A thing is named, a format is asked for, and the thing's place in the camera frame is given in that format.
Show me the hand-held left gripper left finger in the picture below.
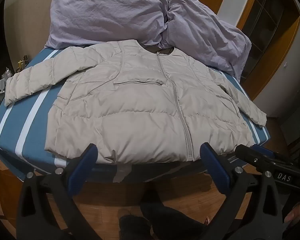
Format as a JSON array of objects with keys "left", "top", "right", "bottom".
[{"left": 16, "top": 143, "right": 99, "bottom": 240}]

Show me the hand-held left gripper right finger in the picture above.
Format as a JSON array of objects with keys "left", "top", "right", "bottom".
[{"left": 199, "top": 142, "right": 291, "bottom": 240}]

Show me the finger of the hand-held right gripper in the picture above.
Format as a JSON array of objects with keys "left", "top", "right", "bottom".
[{"left": 234, "top": 145, "right": 278, "bottom": 167}]

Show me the beige puffer jacket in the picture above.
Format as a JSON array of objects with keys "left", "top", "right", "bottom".
[{"left": 4, "top": 41, "right": 267, "bottom": 165}]

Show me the person's right hand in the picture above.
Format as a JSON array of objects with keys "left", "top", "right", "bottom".
[{"left": 287, "top": 197, "right": 300, "bottom": 221}]

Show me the person's right leg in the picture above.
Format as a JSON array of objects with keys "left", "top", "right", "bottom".
[{"left": 140, "top": 187, "right": 208, "bottom": 240}]

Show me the person's leg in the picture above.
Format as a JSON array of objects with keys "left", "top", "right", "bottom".
[
  {"left": 140, "top": 187, "right": 208, "bottom": 240},
  {"left": 119, "top": 209, "right": 154, "bottom": 240}
]

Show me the blue white striped bed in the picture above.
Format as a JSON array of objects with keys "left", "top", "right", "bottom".
[{"left": 0, "top": 46, "right": 269, "bottom": 183}]

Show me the person's left leg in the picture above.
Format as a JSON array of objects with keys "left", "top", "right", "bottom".
[{"left": 119, "top": 209, "right": 154, "bottom": 240}]

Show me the yellow black tool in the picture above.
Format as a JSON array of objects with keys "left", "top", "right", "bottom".
[{"left": 15, "top": 54, "right": 29, "bottom": 72}]

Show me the lilac pillow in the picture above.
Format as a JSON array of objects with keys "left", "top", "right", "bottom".
[
  {"left": 45, "top": 0, "right": 169, "bottom": 50},
  {"left": 159, "top": 0, "right": 252, "bottom": 80}
]

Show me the dark glass door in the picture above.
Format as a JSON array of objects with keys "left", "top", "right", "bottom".
[{"left": 240, "top": 0, "right": 292, "bottom": 87}]

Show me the wooden door frame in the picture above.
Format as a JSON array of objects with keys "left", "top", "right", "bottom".
[{"left": 197, "top": 0, "right": 300, "bottom": 101}]

